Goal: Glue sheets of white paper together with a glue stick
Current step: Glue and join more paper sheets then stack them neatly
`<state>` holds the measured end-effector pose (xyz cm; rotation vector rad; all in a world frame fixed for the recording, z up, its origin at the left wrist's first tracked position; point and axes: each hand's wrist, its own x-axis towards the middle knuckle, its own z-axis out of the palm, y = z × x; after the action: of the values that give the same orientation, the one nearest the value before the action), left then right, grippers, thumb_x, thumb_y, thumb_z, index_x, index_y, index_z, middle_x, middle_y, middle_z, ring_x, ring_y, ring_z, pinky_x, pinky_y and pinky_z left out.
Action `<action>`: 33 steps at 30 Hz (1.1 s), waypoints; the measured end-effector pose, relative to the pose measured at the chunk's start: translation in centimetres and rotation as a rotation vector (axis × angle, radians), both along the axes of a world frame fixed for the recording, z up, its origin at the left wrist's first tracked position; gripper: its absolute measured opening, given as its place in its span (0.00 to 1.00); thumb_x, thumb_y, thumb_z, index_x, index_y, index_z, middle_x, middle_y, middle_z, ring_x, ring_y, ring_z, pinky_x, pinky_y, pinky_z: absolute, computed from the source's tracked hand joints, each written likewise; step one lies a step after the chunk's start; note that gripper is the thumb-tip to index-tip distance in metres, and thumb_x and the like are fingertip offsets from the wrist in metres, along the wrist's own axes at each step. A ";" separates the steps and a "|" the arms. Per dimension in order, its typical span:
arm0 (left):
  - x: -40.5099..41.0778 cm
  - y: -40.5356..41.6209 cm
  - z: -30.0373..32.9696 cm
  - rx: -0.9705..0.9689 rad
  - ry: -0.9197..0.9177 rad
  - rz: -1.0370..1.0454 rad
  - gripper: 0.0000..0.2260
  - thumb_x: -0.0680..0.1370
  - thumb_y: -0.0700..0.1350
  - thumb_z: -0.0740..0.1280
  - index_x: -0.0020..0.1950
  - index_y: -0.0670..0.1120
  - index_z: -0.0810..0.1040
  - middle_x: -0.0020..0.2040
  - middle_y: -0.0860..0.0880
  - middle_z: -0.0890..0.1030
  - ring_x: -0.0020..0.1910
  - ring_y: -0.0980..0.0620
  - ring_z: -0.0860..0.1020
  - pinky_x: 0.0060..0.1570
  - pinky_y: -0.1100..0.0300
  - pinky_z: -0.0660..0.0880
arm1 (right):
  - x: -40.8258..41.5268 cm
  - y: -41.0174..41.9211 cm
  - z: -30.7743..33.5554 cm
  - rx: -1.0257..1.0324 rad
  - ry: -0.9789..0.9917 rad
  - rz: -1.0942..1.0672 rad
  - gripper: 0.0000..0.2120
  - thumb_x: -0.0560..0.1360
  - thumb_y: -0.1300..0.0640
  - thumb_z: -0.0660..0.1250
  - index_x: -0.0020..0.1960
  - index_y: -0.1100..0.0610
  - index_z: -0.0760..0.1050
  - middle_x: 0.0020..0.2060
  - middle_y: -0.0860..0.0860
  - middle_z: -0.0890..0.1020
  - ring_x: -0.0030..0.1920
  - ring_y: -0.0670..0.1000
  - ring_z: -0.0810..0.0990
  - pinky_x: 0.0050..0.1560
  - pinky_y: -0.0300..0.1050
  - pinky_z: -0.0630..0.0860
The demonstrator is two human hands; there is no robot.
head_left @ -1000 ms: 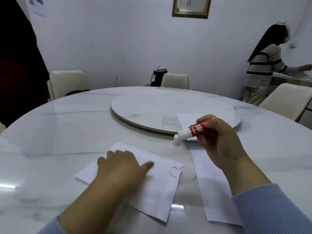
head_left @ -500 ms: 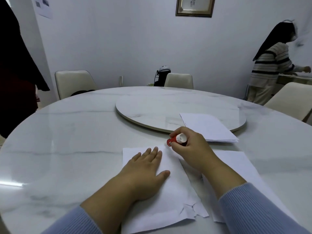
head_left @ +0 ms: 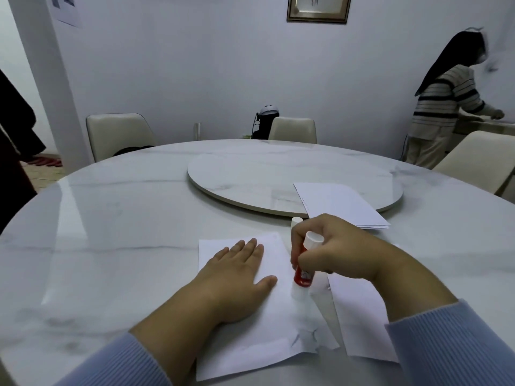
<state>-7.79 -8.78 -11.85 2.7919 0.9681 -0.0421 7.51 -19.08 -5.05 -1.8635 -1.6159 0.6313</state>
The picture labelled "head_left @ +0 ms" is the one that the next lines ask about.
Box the red white glue stick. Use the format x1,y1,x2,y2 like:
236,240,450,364
291,231,325,300

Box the cream upholstered chair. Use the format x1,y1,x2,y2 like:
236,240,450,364
85,113,158,162
432,130,515,196
268,117,318,144

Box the black cloth bundle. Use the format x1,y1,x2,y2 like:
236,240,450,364
112,145,156,157

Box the printed wall notice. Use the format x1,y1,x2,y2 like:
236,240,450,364
50,0,83,28

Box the stack of white papers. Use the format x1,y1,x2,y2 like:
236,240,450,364
196,232,341,382
328,243,401,363

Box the white paper sheet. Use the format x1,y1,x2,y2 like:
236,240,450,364
293,182,391,231

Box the person's right forearm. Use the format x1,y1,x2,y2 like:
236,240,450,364
372,241,515,386

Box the person's left forearm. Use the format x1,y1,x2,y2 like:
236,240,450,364
54,279,224,386

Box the beige sideboard cabinet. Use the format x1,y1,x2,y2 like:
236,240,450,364
450,118,515,153

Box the round marble turntable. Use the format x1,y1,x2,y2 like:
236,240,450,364
187,151,404,218

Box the person's left hand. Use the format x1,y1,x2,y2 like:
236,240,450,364
191,237,279,325

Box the framed calligraphy picture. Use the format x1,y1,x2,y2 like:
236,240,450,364
286,0,353,25

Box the red slippers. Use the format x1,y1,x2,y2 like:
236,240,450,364
26,156,64,168

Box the person's right hand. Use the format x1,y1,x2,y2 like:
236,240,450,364
290,214,388,284

